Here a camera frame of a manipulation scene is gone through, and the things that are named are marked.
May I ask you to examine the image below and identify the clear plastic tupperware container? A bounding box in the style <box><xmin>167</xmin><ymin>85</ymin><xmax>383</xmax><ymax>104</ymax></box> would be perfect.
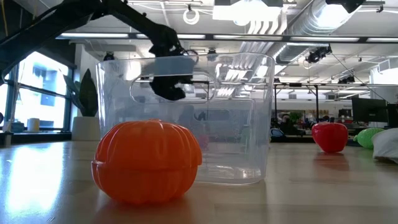
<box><xmin>95</xmin><ymin>52</ymin><xmax>276</xmax><ymax>187</ymax></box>

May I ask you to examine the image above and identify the light green oval toy fruit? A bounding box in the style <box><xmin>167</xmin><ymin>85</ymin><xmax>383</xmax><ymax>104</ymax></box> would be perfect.
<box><xmin>353</xmin><ymin>127</ymin><xmax>385</xmax><ymax>149</ymax></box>

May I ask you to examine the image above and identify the black ceiling-mounted device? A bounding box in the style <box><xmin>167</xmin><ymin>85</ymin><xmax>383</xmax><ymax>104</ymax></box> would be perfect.
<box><xmin>306</xmin><ymin>45</ymin><xmax>333</xmax><ymax>64</ymax></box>

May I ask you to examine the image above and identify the black computer monitor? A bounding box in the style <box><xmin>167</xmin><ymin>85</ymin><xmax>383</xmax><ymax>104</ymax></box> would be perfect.
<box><xmin>351</xmin><ymin>98</ymin><xmax>388</xmax><ymax>124</ymax></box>
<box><xmin>387</xmin><ymin>103</ymin><xmax>398</xmax><ymax>128</ymax></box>

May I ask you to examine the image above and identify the snake plant in white pot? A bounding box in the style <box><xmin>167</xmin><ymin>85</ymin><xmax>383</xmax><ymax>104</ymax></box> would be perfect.
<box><xmin>63</xmin><ymin>68</ymin><xmax>102</xmax><ymax>141</ymax></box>

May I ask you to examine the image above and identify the long LED light bar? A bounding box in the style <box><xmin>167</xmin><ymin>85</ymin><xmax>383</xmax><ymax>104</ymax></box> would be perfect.
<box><xmin>55</xmin><ymin>32</ymin><xmax>398</xmax><ymax>44</ymax></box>

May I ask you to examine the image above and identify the red plastic apple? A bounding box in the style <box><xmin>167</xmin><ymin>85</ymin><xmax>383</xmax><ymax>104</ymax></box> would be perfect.
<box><xmin>311</xmin><ymin>121</ymin><xmax>349</xmax><ymax>153</ymax></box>

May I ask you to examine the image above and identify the orange toy pumpkin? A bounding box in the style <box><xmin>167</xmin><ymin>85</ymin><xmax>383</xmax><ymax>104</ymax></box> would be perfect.
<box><xmin>91</xmin><ymin>119</ymin><xmax>203</xmax><ymax>205</ymax></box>

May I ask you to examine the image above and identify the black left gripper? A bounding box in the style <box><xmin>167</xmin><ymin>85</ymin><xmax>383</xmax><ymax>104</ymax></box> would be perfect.
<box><xmin>148</xmin><ymin>24</ymin><xmax>194</xmax><ymax>102</ymax></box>

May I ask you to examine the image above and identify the white checked cloth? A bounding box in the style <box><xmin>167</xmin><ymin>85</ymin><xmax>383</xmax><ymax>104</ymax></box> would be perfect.
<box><xmin>371</xmin><ymin>128</ymin><xmax>398</xmax><ymax>165</ymax></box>

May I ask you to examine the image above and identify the white cup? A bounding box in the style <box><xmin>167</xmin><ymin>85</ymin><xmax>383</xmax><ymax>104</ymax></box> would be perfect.
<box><xmin>27</xmin><ymin>117</ymin><xmax>40</xmax><ymax>133</ymax></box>

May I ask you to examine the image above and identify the black metal rig frame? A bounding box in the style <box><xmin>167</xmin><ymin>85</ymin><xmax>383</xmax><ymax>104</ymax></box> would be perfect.
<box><xmin>273</xmin><ymin>82</ymin><xmax>320</xmax><ymax>128</ymax></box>

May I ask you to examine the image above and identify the white coiled ceiling cable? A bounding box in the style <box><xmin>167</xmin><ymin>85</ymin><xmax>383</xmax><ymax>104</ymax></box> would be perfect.
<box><xmin>182</xmin><ymin>8</ymin><xmax>200</xmax><ymax>26</ymax></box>

